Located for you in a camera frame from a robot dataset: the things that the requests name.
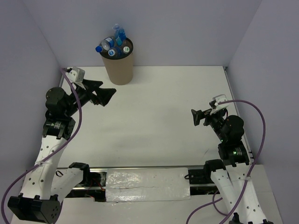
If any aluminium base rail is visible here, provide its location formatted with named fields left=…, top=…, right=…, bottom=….
left=91, top=165, right=204, bottom=170

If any green label clear bottle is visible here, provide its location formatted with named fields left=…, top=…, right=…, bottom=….
left=123, top=46, right=130, bottom=54

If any brown cardboard cylinder bin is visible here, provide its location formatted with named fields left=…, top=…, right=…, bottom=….
left=100, top=38, right=134, bottom=85

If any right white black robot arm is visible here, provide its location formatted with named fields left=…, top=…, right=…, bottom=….
left=191, top=109, right=271, bottom=224

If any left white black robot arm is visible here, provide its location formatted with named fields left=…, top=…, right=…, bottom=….
left=7, top=79, right=116, bottom=224

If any blue label bottle front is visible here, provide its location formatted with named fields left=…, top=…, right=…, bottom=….
left=95, top=37, right=114, bottom=53

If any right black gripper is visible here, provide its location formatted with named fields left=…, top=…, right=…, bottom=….
left=191, top=106, right=228, bottom=141

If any blue label bottle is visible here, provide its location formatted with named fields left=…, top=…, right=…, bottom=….
left=108, top=47, right=121, bottom=58
left=113, top=24, right=127, bottom=46
left=95, top=37, right=114, bottom=53

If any silver foil tape sheet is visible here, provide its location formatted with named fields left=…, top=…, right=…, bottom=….
left=105, top=168, right=191, bottom=202

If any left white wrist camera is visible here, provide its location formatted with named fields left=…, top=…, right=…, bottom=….
left=66, top=67, right=85, bottom=88

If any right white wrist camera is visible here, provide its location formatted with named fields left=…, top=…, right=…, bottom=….
left=209, top=94, right=228, bottom=115

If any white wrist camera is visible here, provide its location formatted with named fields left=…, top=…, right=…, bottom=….
left=66, top=67, right=85, bottom=88
left=209, top=94, right=228, bottom=115

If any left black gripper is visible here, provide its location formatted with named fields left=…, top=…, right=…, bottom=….
left=64, top=79, right=116, bottom=117

